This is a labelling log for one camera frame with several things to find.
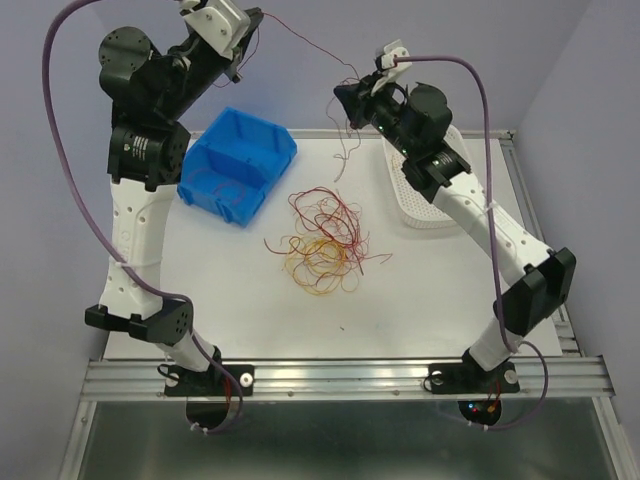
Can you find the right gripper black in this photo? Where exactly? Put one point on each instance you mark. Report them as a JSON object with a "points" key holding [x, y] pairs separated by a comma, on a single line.
{"points": [[354, 98]]}

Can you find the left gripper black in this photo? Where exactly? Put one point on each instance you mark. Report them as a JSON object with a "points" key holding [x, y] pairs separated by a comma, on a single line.
{"points": [[255, 15]]}

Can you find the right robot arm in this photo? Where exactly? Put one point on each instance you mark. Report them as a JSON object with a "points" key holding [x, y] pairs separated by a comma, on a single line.
{"points": [[417, 123]]}

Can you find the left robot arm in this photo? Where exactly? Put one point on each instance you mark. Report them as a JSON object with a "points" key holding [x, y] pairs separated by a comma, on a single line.
{"points": [[150, 91]]}

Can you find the white perforated basket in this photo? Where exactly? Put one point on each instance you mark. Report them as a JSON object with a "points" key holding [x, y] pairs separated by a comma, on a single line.
{"points": [[415, 211]]}

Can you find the blue plastic bin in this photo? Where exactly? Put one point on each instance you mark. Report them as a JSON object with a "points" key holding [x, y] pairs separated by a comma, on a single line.
{"points": [[234, 165]]}

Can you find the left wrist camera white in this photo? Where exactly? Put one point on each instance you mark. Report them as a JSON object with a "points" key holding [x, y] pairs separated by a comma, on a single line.
{"points": [[221, 24]]}

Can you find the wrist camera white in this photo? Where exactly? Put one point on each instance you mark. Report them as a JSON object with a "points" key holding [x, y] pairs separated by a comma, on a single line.
{"points": [[221, 24], [391, 62]]}

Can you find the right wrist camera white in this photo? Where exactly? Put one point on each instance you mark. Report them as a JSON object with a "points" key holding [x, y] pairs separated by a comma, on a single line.
{"points": [[391, 62]]}

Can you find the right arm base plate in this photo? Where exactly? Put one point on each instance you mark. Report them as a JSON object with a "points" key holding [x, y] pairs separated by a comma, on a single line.
{"points": [[465, 379]]}

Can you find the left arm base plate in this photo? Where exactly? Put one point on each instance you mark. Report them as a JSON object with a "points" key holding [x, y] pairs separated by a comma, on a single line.
{"points": [[180, 382]]}

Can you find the aluminium front rail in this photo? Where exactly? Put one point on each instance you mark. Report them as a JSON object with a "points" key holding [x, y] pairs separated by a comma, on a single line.
{"points": [[373, 380]]}

